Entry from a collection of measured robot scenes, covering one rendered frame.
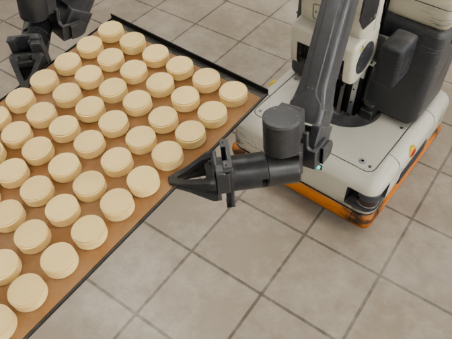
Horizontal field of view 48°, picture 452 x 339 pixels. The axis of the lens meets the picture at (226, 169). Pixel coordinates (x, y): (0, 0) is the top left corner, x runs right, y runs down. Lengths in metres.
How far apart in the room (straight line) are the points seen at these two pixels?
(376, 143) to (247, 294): 0.70
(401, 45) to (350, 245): 0.74
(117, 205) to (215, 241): 1.15
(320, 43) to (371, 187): 1.01
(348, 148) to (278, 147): 1.12
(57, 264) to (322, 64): 0.49
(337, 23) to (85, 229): 0.49
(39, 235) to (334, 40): 0.53
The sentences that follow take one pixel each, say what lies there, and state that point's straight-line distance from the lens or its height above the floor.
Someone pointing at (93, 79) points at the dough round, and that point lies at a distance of 0.98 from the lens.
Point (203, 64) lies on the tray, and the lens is 0.99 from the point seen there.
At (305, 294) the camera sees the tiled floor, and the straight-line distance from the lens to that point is 1.81.
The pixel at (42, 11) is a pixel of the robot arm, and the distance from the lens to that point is 1.12.
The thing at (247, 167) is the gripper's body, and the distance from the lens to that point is 0.78.
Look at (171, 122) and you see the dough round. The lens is 0.86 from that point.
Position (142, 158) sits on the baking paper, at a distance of 0.85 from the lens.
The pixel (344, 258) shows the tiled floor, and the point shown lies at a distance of 1.91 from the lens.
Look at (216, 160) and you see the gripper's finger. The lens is 0.79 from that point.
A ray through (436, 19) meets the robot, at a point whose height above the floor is 0.73.
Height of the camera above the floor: 1.58
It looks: 48 degrees down
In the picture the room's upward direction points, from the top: straight up
